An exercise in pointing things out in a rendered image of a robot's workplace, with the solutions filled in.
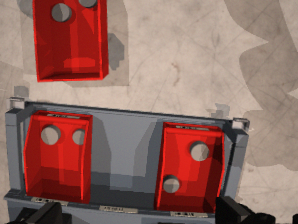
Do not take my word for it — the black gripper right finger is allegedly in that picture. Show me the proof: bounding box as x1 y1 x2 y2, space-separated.
215 196 276 224

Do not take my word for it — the beige round disc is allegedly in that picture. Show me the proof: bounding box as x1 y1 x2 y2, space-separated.
41 125 61 145

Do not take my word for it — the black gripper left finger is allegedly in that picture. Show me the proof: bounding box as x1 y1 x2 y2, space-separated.
6 202 63 224

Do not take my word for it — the grey metal shelf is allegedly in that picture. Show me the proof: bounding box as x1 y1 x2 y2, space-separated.
4 97 251 224

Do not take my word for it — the black tool case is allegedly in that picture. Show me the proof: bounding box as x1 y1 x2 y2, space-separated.
15 207 72 224

